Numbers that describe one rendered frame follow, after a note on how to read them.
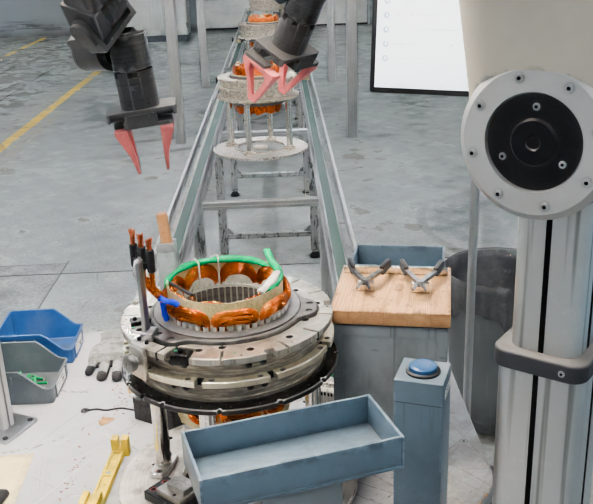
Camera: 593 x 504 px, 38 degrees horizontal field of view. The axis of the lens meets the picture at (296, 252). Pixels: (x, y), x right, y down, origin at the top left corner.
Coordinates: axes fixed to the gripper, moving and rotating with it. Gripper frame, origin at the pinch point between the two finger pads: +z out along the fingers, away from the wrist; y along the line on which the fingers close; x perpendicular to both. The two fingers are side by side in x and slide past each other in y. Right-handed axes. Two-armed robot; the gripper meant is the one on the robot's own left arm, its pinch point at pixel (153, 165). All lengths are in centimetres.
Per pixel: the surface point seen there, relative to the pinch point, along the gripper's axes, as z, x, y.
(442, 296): 29, 4, -42
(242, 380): 25.6, 24.2, -7.5
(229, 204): 64, -180, -13
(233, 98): 31, -209, -22
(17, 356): 45, -39, 38
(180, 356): 21.4, 22.0, 0.2
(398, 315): 28.3, 8.4, -33.2
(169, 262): 15.3, 1.3, 0.5
